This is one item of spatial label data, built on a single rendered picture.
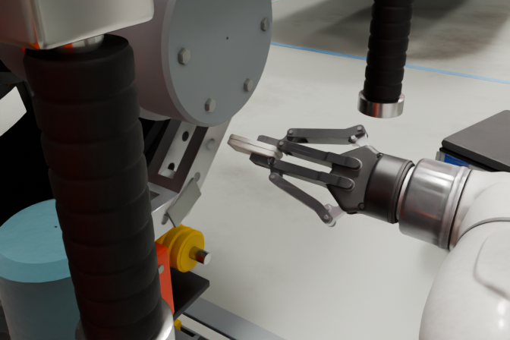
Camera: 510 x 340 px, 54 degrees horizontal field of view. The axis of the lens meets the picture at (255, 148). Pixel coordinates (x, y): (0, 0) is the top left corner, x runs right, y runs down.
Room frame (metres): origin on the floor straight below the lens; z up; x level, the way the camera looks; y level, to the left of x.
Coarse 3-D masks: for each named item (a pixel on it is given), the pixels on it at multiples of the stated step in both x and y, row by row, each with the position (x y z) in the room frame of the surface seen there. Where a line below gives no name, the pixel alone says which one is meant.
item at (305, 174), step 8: (272, 160) 0.54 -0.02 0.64; (280, 160) 0.54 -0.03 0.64; (280, 168) 0.54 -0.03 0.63; (288, 168) 0.53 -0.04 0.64; (296, 168) 0.53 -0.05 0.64; (304, 168) 0.52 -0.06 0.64; (296, 176) 0.53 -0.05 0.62; (304, 176) 0.52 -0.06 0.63; (312, 176) 0.51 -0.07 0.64; (320, 176) 0.51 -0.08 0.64; (328, 176) 0.50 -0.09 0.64; (336, 176) 0.50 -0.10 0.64; (320, 184) 0.52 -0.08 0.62; (336, 184) 0.49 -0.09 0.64; (344, 184) 0.49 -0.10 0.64; (352, 184) 0.49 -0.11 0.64
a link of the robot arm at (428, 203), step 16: (432, 160) 0.47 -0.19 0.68; (416, 176) 0.45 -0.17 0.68; (432, 176) 0.44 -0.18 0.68; (448, 176) 0.44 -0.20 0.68; (464, 176) 0.44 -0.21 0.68; (400, 192) 0.45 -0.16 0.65; (416, 192) 0.43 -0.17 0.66; (432, 192) 0.43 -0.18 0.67; (448, 192) 0.42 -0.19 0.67; (400, 208) 0.44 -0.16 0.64; (416, 208) 0.42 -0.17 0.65; (432, 208) 0.42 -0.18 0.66; (448, 208) 0.41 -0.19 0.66; (400, 224) 0.43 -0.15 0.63; (416, 224) 0.42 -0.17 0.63; (432, 224) 0.41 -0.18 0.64; (448, 224) 0.41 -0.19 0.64; (432, 240) 0.42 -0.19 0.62; (448, 240) 0.40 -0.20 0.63
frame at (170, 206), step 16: (176, 128) 0.57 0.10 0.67; (192, 128) 0.59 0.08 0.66; (208, 128) 0.55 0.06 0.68; (224, 128) 0.58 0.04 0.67; (160, 144) 0.56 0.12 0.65; (176, 144) 0.56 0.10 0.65; (192, 144) 0.54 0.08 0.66; (208, 144) 0.56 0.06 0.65; (160, 160) 0.54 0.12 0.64; (176, 160) 0.56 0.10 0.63; (192, 160) 0.53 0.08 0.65; (208, 160) 0.55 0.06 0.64; (160, 176) 0.53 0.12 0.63; (176, 176) 0.52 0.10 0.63; (192, 176) 0.52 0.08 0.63; (160, 192) 0.50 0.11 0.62; (176, 192) 0.50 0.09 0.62; (192, 192) 0.52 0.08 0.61; (160, 208) 0.47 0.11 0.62; (176, 208) 0.49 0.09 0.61; (192, 208) 0.52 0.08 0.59; (160, 224) 0.47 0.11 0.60; (176, 224) 0.49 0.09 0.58; (0, 304) 0.31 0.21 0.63; (0, 320) 0.30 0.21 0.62
